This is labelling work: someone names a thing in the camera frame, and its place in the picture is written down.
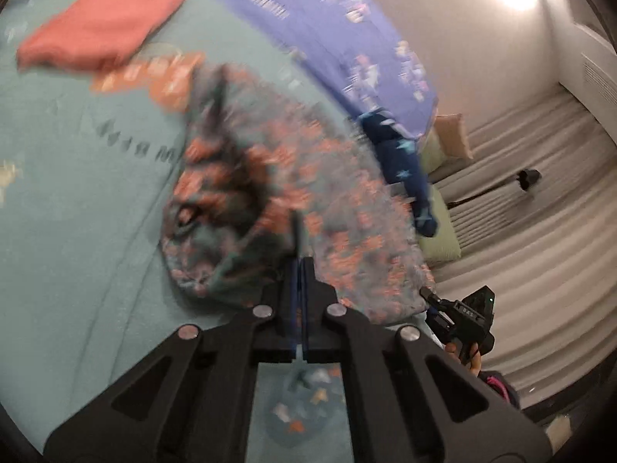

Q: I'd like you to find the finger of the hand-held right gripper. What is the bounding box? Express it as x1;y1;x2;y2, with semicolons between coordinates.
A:
419;288;454;316
427;313;456;348

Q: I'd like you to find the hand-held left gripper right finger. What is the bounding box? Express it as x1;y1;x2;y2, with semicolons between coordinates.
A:
301;255;553;463

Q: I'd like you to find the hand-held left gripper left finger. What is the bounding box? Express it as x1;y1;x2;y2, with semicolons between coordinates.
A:
43;258;302;463

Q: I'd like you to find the floral print garment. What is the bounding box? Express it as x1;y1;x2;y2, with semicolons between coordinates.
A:
161;63;435;324

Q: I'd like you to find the person's right hand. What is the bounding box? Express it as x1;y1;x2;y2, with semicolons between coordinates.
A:
444;341;484;377

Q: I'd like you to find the large green pillow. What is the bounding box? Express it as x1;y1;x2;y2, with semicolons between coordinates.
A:
417;183;461;264

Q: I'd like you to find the beige pleated curtain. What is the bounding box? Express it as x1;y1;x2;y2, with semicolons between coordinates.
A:
434;87;617;411

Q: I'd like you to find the navy star print garment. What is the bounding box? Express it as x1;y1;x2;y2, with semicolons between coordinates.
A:
359;108;439;237

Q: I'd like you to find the small green pillow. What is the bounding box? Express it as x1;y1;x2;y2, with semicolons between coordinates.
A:
421;130;449;179

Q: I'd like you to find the black floor lamp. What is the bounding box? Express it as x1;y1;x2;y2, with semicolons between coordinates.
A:
448;169;543;208

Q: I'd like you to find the peach pillow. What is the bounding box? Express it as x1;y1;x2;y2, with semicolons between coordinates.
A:
434;113;475;160

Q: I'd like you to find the teal printed bedsheet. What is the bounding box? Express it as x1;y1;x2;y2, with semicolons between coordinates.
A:
0;0;435;463

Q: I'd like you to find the white air conditioner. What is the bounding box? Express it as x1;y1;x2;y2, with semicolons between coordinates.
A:
573;19;617;121

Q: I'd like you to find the purple tree print sheet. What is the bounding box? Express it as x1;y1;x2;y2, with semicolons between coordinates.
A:
145;0;439;136

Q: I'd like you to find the pink folded cloth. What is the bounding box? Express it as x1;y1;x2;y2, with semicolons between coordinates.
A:
17;0;191;73

